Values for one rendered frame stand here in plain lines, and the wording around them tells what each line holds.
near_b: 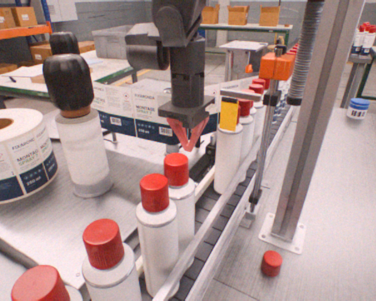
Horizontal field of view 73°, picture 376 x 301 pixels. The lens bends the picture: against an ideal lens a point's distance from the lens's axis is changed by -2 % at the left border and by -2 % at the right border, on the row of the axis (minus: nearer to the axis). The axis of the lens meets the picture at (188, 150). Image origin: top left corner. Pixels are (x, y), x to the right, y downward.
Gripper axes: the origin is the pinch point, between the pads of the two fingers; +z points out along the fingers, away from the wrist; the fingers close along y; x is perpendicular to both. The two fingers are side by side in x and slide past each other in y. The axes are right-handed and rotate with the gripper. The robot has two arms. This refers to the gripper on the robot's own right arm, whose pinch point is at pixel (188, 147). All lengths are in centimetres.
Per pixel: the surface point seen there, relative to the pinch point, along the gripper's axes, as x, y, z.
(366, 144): 39, -59, 19
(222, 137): 5.1, -5.0, -1.1
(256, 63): -1, -50, -6
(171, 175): 5.9, 15.5, -5.3
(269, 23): -104, -534, 16
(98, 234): 5.9, 28.0, -6.7
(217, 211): 9.7, 8.1, 5.5
